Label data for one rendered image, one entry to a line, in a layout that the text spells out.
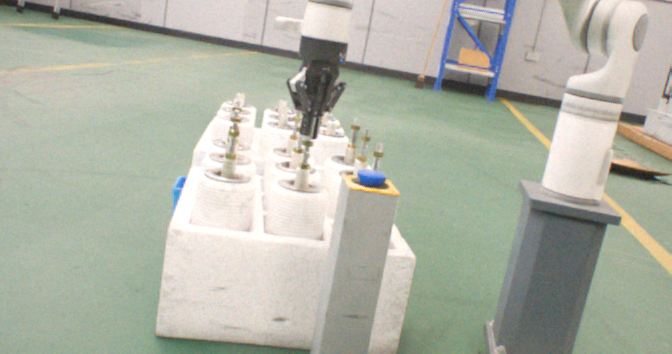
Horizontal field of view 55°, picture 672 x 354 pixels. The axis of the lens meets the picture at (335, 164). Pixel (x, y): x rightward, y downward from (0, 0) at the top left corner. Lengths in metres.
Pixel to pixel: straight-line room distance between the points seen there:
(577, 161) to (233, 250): 0.57
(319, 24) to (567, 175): 0.47
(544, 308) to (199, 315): 0.57
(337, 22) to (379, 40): 6.44
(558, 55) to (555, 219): 6.43
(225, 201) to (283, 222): 0.10
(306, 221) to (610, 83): 0.52
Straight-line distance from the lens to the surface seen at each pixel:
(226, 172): 1.04
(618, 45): 1.10
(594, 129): 1.11
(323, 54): 0.99
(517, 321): 1.17
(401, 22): 7.41
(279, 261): 1.02
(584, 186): 1.13
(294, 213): 1.02
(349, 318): 0.92
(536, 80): 7.49
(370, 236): 0.88
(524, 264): 1.14
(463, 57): 6.92
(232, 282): 1.03
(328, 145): 1.54
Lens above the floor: 0.52
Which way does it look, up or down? 13 degrees down
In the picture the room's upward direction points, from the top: 10 degrees clockwise
